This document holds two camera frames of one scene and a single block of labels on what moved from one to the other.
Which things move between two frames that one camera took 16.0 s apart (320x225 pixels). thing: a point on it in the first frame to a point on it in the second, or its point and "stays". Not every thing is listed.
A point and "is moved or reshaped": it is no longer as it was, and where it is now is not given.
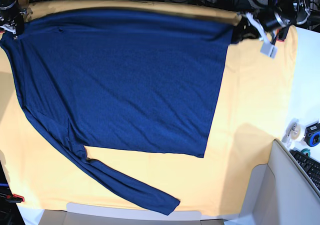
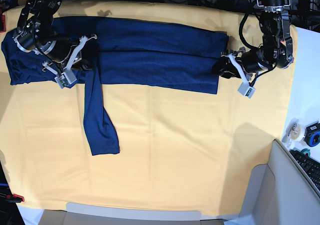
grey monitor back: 279,193 stays
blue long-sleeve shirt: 142,82 is moved or reshaped
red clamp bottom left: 15,198 stays
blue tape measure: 312,134 stays
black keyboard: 312,165 stays
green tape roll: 306,150 stays
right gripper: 267,20 to 242,64
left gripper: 12,18 to 66,53
